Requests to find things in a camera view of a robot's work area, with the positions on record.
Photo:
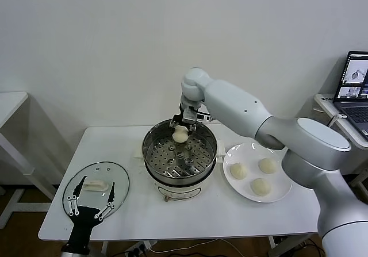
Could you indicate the steel steamer pot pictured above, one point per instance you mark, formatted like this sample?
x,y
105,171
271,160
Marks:
x,y
178,192

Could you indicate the stainless steel steamer basket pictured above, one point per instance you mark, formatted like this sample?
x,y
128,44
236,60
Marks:
x,y
152,142

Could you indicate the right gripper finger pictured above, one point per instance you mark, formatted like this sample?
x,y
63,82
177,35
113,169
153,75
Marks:
x,y
192,127
176,120

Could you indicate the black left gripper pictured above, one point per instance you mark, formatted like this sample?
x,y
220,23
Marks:
x,y
83,225

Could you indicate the white square side table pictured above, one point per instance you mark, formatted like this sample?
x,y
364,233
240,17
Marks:
x,y
11,101

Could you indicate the white desk with rounded edge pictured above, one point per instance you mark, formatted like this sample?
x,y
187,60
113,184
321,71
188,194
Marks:
x,y
325,101

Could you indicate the white round plate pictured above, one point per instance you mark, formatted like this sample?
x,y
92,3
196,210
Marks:
x,y
276,188

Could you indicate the white table leg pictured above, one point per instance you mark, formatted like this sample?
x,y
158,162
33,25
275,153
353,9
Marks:
x,y
271,245
105,249

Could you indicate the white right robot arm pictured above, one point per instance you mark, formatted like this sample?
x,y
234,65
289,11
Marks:
x,y
230,101

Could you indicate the grey open laptop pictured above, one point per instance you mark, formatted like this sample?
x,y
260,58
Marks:
x,y
355,107

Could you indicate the white steamed baozi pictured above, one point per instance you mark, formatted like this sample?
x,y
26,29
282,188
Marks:
x,y
239,171
268,165
260,187
180,135

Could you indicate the white power strip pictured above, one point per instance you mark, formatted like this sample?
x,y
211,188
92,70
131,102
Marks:
x,y
142,247

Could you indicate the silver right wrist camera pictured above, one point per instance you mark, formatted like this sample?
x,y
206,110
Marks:
x,y
190,115

